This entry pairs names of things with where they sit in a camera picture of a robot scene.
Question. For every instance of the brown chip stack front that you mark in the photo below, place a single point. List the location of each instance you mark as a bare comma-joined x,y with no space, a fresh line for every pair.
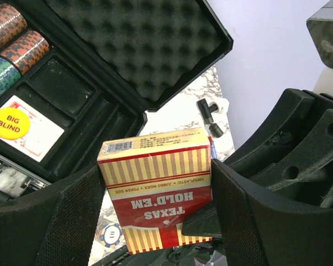
26,51

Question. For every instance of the orange big blind button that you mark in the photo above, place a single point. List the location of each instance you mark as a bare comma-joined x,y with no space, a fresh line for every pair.
14,123

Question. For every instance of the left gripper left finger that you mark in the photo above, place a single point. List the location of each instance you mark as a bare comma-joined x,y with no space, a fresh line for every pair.
54,225

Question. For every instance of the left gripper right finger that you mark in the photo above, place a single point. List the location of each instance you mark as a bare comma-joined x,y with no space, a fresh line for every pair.
260,227

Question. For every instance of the blue red pen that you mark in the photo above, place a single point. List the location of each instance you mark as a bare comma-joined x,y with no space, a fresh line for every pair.
213,151

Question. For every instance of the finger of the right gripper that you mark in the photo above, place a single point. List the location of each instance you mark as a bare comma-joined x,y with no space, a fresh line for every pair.
291,153
204,222

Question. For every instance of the brown chip stack rear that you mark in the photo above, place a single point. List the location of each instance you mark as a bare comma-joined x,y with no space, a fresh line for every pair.
11,23

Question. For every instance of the white poker chip stack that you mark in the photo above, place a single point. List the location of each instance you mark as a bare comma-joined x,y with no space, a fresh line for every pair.
108,233

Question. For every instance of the black poker set case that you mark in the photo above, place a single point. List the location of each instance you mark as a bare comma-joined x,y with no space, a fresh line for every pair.
109,63

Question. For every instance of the green chip stack front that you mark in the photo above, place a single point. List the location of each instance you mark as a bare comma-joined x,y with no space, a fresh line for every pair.
9,75

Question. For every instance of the red playing card deck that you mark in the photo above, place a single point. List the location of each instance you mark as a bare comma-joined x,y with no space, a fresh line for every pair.
42,135

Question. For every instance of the black t-shaped knob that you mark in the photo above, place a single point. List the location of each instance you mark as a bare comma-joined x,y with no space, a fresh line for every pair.
206,111

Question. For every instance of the brown chip stack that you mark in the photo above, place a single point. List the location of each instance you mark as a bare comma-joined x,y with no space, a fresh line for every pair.
26,51
11,23

